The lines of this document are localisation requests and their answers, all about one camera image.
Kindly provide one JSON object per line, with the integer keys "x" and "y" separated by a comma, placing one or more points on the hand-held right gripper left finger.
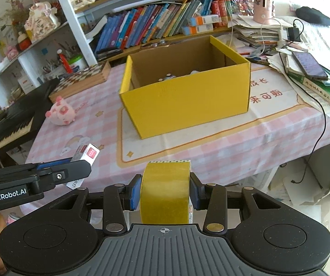
{"x": 134, "y": 192}

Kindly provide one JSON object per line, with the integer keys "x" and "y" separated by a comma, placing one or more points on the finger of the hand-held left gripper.
{"x": 53, "y": 164}
{"x": 64, "y": 172}

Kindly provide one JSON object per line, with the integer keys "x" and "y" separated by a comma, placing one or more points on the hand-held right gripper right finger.
{"x": 195, "y": 192}

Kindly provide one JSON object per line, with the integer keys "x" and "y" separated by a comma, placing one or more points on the yellow tape roll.
{"x": 165, "y": 195}

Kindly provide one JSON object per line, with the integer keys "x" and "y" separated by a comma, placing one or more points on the small white red-label box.
{"x": 87, "y": 152}

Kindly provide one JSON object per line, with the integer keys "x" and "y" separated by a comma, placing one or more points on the yellow cardboard box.
{"x": 188, "y": 103}

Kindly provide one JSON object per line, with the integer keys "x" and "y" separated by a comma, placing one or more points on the grey purple toy truck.
{"x": 168, "y": 77}

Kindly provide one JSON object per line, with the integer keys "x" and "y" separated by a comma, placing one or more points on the white printed bottle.
{"x": 195, "y": 72}

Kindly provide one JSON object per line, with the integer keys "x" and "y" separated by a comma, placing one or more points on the pink checked tablecloth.
{"x": 90, "y": 138}

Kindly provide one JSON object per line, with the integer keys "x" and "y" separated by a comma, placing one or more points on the pink pig plush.
{"x": 61, "y": 112}

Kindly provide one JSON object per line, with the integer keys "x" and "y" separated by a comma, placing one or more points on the black piano keyboard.
{"x": 12, "y": 120}

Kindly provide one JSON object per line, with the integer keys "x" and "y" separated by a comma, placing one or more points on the wooden chess board box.
{"x": 78, "y": 80}

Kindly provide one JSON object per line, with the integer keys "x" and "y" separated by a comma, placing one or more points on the cup of brushes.
{"x": 54, "y": 70}

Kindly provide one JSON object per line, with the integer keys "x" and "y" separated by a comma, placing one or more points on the white jar green lid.
{"x": 78, "y": 64}

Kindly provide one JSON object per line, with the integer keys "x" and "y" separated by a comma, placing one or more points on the white corner shelf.
{"x": 7, "y": 63}

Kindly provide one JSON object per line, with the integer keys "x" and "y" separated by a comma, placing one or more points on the white bookshelf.
{"x": 73, "y": 26}

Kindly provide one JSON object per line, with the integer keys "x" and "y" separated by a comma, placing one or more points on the floral fabric bag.
{"x": 41, "y": 20}

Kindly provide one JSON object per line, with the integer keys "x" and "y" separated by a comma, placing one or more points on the dried flowers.
{"x": 14, "y": 10}

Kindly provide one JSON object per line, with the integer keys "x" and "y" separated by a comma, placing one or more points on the thick green book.
{"x": 326, "y": 95}

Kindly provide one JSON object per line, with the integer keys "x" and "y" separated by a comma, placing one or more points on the orange white small box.
{"x": 198, "y": 29}
{"x": 205, "y": 20}

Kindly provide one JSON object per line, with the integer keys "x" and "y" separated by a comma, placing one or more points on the stack of papers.
{"x": 254, "y": 34}

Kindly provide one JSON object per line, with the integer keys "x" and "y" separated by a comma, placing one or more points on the dark smartphone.
{"x": 310, "y": 65}

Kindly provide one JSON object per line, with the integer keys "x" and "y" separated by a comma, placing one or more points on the row of colourful books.
{"x": 153, "y": 20}

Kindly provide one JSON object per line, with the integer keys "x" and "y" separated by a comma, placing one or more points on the black charger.
{"x": 294, "y": 35}

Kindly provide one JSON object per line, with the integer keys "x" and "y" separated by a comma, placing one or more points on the pink cylindrical desk device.
{"x": 263, "y": 5}

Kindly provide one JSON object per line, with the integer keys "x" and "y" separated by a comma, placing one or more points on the black pouch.
{"x": 314, "y": 15}

